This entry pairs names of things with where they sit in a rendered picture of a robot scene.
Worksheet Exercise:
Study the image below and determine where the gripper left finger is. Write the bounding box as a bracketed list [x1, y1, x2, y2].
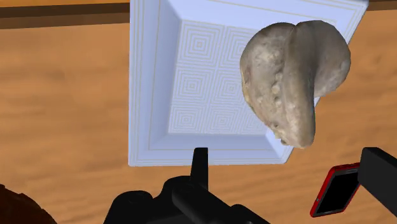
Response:
[103, 147, 269, 224]

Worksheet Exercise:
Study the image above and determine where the white square patterned plate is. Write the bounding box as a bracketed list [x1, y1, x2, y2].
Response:
[128, 0, 370, 167]

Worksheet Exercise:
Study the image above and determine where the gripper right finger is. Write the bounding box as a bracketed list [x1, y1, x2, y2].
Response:
[357, 146, 397, 218]

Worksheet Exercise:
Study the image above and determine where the dark brown rounded object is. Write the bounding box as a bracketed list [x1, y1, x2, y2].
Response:
[0, 183, 58, 224]

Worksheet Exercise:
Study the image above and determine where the grey-brown lumpy stone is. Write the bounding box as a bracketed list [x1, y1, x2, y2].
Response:
[239, 20, 352, 150]

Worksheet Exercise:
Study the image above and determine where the red-cased black phone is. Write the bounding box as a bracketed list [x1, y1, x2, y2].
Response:
[309, 162, 362, 218]

